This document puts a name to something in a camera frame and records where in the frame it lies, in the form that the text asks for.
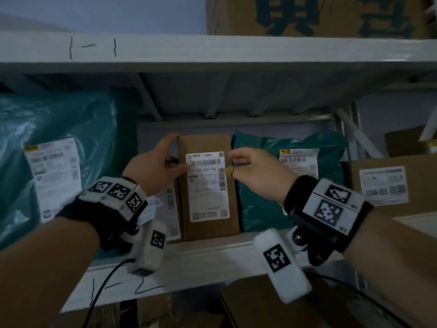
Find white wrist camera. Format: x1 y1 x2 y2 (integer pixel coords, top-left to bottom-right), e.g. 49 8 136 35
253 228 313 304
126 219 169 278

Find white metal shelving rack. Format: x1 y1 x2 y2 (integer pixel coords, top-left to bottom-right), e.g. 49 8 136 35
0 31 437 315

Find small dark cardboard box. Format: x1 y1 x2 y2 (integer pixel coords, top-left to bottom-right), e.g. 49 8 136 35
384 126 437 158

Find large printed cardboard box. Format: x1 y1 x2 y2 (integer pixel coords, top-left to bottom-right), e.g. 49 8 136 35
205 0 437 40

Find person's right forearm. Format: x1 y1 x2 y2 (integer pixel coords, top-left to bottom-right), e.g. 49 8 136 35
342 208 437 328

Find small teal plastic mailer bag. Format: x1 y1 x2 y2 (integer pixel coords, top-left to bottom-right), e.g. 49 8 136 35
231 131 348 233

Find person's left forearm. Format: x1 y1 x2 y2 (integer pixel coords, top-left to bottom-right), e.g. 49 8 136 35
0 216 102 328

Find wide labelled cardboard box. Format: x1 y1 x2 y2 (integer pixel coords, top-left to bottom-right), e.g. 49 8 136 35
341 154 437 218

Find plain brown cardboard box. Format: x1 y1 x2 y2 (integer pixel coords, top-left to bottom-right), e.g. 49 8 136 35
51 293 173 328
219 274 364 328

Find person's right hand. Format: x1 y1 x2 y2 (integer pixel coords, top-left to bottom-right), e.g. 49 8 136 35
226 148 300 206

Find flat parcel with white label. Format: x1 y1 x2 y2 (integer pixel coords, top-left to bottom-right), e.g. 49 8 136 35
137 157 182 243

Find black marker wristband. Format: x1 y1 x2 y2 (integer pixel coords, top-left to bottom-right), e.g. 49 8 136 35
56 176 149 252
283 175 375 267

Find black cable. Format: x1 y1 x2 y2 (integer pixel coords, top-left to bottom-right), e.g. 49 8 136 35
81 257 138 328
307 272 412 328

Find large teal plastic mailer bag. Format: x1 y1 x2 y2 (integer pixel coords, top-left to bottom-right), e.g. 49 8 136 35
0 90 139 252

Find tall brown cardboard parcel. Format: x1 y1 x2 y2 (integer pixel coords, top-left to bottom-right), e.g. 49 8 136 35
177 133 241 242

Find person's left hand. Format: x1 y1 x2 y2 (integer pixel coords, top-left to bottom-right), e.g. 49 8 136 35
123 133 191 198

